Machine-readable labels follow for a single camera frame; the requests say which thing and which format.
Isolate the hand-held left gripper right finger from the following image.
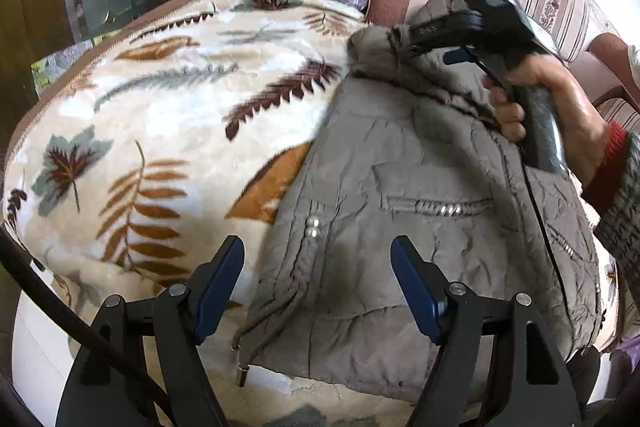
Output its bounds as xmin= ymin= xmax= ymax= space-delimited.
xmin=390 ymin=235 xmax=584 ymax=427

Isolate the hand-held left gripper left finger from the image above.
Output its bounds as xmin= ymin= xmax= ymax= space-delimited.
xmin=55 ymin=235 xmax=246 ymax=427

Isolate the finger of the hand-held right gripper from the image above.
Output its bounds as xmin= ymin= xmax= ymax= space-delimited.
xmin=390 ymin=10 xmax=483 ymax=56

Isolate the grey padded jacket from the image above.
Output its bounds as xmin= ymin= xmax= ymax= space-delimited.
xmin=231 ymin=0 xmax=612 ymax=404

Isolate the person's right forearm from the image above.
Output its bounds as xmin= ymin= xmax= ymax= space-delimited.
xmin=580 ymin=122 xmax=640 ymax=298

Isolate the leaf print fleece blanket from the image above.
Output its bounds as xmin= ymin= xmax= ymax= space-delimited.
xmin=2 ymin=0 xmax=621 ymax=427

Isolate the black cable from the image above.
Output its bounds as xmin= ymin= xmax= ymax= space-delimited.
xmin=0 ymin=227 xmax=176 ymax=427

